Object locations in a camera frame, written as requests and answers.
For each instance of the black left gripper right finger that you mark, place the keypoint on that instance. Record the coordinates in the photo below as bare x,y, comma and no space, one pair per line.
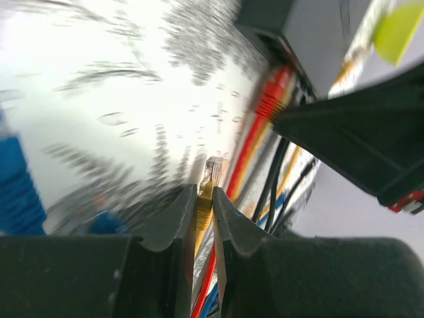
290,276

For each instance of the floral patterned table mat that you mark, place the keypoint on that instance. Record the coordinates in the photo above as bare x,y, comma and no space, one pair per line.
123,101

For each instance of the yellow ethernet cable long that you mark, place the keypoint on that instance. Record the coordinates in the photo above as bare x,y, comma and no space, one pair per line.
292,96

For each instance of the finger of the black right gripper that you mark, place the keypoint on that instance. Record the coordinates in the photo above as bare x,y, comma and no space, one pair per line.
373,137

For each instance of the black network switch box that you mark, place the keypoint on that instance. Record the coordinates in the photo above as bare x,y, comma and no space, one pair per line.
312,36

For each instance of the yellow ethernet cable short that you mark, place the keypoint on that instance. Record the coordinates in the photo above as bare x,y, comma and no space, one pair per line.
211,179

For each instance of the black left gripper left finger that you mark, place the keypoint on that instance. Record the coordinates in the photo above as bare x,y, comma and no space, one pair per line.
148,274

